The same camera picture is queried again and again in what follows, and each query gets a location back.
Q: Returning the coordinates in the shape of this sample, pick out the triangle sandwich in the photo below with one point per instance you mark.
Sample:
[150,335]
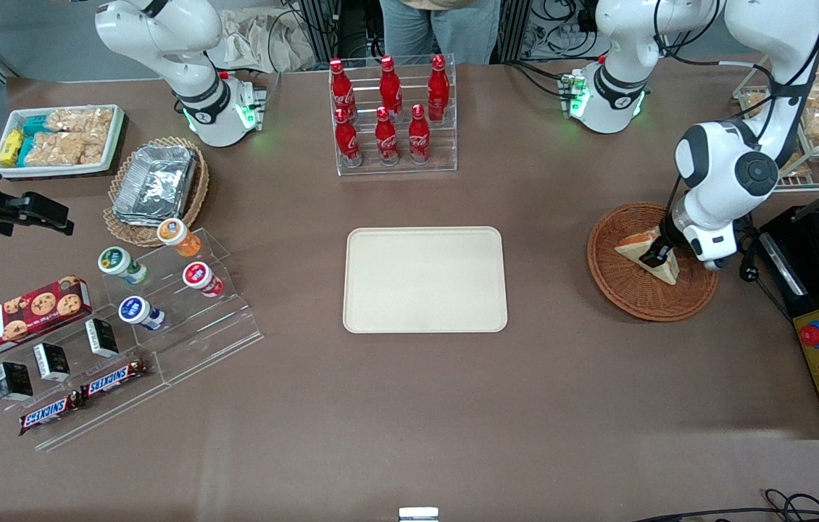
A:
[630,246]

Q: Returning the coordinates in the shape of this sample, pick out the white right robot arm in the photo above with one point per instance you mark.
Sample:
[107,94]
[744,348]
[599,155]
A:
[185,72]

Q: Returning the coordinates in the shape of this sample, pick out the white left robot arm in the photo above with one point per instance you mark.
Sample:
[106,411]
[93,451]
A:
[728,167]

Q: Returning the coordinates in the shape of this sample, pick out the brown round wicker basket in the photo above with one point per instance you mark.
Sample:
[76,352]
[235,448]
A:
[620,290]

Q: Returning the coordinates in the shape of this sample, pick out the white rectangular snack tray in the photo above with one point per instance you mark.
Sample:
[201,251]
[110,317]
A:
[118,138]

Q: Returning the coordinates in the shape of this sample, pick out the light tan wicker basket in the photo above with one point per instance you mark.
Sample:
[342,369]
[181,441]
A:
[196,196]

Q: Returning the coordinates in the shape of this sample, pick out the cream plastic tray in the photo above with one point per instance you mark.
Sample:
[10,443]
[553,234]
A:
[424,279]

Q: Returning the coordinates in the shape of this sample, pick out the yellow snack packet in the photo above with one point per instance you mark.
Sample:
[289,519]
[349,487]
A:
[11,147]

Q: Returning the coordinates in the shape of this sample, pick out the teal snack packet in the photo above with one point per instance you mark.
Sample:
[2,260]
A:
[36,125]
[26,152]

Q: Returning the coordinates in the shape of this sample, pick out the green lid gum bottle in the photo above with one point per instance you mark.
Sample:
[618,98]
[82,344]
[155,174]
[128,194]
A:
[119,264]

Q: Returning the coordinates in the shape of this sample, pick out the red Walkers cookie box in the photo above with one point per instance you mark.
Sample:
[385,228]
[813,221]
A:
[18,319]

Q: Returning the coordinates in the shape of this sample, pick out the black countertop appliance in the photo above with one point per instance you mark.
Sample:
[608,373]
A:
[815,246]

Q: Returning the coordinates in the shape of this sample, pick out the stack of foil containers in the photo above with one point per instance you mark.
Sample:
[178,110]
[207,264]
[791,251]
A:
[156,185]

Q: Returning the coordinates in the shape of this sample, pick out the orange lid gum bottle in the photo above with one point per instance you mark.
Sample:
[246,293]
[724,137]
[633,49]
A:
[177,235]

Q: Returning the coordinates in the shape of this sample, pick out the blue lid gum bottle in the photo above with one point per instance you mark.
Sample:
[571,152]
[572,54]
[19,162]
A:
[138,311]

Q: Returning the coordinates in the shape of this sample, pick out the small black carton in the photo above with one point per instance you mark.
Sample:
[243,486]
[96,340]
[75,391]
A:
[101,337]
[51,361]
[13,380]

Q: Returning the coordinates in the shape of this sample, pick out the red lid gum bottle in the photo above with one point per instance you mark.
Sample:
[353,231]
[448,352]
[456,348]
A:
[201,278]

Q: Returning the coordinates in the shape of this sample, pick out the Snickers chocolate bar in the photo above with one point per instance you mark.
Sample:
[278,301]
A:
[49,412]
[114,378]

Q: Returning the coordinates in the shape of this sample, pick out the clear acrylic tiered stand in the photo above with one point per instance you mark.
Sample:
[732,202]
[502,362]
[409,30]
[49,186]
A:
[214,326]
[127,413]

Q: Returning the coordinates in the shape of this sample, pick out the clear acrylic bottle rack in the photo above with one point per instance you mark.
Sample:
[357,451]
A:
[446,156]

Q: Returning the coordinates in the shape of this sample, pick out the red cola bottle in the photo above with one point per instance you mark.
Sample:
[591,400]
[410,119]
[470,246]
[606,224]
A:
[385,139]
[341,87]
[438,87]
[419,138]
[390,85]
[347,141]

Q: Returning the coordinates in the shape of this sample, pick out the beige crumpled cloth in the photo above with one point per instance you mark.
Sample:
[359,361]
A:
[257,43]

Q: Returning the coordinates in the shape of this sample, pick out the person in blue jeans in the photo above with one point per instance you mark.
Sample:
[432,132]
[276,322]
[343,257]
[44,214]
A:
[453,29]

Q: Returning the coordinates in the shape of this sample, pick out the small white block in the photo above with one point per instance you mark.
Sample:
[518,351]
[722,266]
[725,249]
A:
[418,515]

